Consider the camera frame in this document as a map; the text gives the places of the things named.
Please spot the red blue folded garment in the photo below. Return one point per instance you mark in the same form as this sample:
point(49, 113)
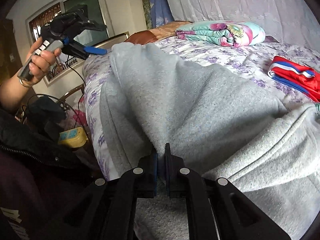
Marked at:
point(302, 78)

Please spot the wooden chair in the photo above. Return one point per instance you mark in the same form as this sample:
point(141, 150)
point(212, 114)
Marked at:
point(73, 94)

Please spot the lilac wall curtain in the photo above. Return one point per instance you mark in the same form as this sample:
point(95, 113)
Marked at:
point(288, 21)

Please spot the gold framed picture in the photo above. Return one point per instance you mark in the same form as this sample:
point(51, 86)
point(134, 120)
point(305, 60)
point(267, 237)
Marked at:
point(68, 63)

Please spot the yellow power strip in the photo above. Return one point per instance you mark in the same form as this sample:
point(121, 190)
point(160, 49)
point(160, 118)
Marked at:
point(73, 138)

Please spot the teal pink folded blanket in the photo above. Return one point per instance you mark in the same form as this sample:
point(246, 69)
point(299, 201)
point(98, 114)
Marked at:
point(223, 33)

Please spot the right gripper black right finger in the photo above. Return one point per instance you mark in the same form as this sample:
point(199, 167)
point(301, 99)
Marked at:
point(173, 164)

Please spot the purple floral bed sheet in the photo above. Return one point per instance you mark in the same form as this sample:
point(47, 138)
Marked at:
point(250, 62)

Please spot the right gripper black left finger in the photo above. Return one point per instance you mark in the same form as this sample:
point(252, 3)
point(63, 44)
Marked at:
point(147, 180)

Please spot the person's left forearm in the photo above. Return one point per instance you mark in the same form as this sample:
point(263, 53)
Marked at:
point(12, 93)

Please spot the grey sweatpants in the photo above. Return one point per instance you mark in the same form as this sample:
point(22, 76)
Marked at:
point(220, 124)

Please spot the person's left hand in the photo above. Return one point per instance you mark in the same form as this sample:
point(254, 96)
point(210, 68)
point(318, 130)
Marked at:
point(40, 63)

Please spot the brown orange pillow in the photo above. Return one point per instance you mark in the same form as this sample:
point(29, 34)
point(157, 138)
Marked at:
point(156, 34)

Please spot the window with green glass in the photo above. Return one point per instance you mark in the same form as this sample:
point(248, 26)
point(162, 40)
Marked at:
point(97, 11)

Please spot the blue hanging cloth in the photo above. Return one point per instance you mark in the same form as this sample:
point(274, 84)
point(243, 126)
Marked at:
point(160, 13)

